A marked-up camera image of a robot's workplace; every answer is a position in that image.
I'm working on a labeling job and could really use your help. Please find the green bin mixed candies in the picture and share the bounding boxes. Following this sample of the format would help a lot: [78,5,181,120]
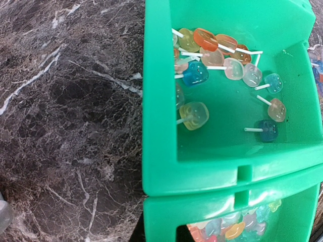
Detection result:
[142,1,322,196]

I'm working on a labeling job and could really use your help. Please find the green bin colourful candies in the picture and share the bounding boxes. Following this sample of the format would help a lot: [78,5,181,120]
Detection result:
[143,165,322,241]

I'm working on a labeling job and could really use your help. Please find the clear plastic cup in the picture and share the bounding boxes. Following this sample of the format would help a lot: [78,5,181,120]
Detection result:
[308,46,322,100]

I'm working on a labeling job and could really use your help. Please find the grey round plastic lid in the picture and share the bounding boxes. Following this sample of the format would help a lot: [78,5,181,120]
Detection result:
[0,194,13,233]

